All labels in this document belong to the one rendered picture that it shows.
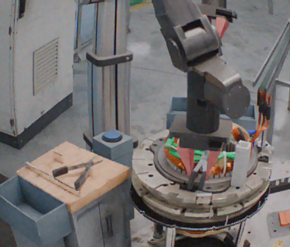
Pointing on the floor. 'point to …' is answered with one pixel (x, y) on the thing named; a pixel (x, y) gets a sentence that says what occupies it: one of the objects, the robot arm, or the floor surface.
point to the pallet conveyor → (269, 85)
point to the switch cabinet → (25, 66)
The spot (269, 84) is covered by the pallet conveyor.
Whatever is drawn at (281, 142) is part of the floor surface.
